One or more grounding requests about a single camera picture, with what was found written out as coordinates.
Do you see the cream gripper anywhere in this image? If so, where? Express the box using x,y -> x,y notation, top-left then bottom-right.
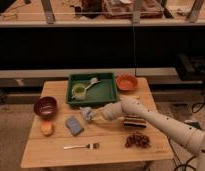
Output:
93,102 -> 124,121

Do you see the grey blue towel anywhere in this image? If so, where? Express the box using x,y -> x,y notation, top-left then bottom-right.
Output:
80,107 -> 95,121

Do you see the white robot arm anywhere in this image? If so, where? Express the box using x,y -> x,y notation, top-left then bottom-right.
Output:
100,96 -> 205,171

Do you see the orange red bowl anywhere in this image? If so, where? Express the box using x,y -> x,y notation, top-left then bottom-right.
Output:
116,74 -> 138,91

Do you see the dark maroon bowl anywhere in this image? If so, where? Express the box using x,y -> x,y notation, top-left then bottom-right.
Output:
33,96 -> 57,120

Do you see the green plastic tray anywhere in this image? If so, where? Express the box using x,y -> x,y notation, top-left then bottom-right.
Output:
66,72 -> 119,107

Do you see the blue sponge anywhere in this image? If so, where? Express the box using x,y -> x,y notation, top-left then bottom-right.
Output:
65,116 -> 84,136

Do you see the light green cup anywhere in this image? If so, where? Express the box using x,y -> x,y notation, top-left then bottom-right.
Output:
71,83 -> 86,100

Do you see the wooden table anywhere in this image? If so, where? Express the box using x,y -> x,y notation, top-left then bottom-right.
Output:
21,81 -> 173,168

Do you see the striped black red block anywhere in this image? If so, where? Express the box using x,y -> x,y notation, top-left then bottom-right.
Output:
124,115 -> 147,128

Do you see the silver fork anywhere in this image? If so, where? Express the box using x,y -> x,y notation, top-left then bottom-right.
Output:
63,143 -> 100,150

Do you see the brown grape cluster toy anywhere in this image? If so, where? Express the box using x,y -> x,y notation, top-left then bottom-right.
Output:
125,132 -> 150,148

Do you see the orange toy fruit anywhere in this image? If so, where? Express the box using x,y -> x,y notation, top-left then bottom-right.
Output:
40,121 -> 53,136

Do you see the wooden shelf bench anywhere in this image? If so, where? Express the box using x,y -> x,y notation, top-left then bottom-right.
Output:
0,0 -> 205,27

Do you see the black cable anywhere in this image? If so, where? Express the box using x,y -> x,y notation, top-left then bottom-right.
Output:
165,79 -> 205,171

